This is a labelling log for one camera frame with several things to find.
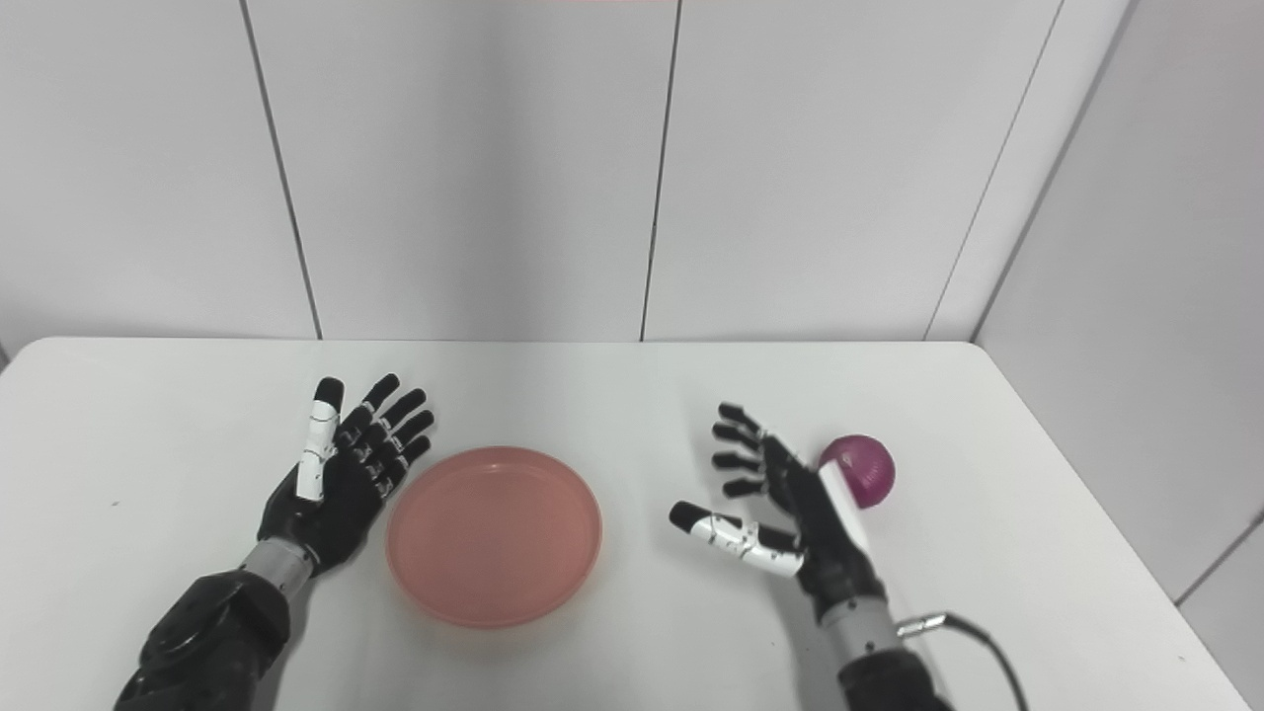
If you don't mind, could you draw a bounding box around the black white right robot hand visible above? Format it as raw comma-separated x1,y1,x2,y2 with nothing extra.
669,402,887,623

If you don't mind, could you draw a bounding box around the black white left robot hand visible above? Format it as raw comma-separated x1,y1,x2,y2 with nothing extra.
259,372,436,579

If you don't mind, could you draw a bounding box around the purple red onion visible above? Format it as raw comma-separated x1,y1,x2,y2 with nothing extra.
818,434,897,511

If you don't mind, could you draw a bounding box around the pink round plate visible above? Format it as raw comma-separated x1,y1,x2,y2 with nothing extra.
385,446,604,630

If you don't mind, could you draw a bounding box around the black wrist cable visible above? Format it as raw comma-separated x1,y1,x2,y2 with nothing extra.
894,611,1030,711

